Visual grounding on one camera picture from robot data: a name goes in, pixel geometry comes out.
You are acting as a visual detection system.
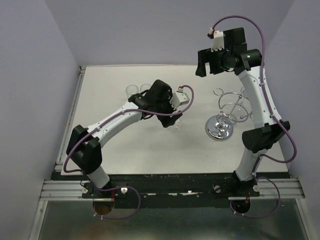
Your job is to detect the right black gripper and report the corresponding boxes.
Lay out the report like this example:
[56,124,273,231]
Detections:
[194,45,232,77]

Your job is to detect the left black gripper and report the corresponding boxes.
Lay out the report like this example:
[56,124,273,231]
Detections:
[154,91,183,128]

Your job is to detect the tall wine glass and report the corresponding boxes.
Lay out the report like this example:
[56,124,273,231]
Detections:
[167,119,181,132]

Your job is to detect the ribbed wine glass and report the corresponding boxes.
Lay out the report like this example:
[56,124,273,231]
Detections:
[139,83,151,93]

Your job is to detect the short clear wine glass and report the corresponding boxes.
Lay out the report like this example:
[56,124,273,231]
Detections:
[125,84,139,99]

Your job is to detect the chrome wine glass rack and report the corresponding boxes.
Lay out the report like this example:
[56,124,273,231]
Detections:
[204,88,254,142]

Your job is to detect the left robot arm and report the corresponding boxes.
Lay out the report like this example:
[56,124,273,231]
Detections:
[66,79,190,198]

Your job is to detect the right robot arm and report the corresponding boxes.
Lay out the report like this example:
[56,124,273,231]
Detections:
[195,27,290,196]

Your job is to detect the right wine glass on rack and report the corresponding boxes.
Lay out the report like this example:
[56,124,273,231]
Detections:
[240,87,248,98]

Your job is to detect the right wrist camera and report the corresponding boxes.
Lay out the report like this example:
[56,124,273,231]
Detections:
[207,28,225,53]

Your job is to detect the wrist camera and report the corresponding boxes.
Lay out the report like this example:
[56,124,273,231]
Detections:
[207,28,225,53]
[169,86,190,110]

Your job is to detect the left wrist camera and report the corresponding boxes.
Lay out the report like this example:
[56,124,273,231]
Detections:
[169,86,190,110]

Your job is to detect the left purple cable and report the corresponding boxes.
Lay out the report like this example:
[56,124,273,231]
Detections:
[61,84,195,221]

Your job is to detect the purple cable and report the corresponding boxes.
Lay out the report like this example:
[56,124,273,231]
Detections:
[212,15,299,218]
[61,84,195,221]

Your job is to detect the black mounting base plate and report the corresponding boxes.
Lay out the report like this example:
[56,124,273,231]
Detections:
[82,173,260,209]

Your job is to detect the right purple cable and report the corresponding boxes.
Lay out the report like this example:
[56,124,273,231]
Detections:
[212,15,299,218]

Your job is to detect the aluminium rail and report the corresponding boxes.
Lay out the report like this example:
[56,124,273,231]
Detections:
[39,180,83,201]

